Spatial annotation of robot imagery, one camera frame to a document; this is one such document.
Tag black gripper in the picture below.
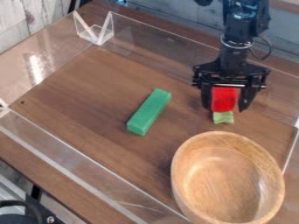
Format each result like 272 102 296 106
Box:
192 59 270 112

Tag red plush toy green stem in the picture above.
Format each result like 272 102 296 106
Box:
210 87 237 124

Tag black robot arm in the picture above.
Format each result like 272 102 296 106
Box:
192 0 270 113

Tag green rectangular block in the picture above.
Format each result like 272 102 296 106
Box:
125 88 172 136

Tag oval wooden bowl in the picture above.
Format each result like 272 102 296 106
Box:
170 131 285 224

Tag black clamp with bolt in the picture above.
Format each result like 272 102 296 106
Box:
25 196 65 224

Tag clear acrylic back wall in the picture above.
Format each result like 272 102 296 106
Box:
102 12 299 127

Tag clear acrylic wall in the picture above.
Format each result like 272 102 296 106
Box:
102 12 299 127
0 108 190 224

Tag clear acrylic corner bracket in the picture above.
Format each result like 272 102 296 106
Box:
71 11 114 46

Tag clear acrylic front wall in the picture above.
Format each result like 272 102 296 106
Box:
0 108 190 224

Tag black cable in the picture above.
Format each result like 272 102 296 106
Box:
0 199 38 224

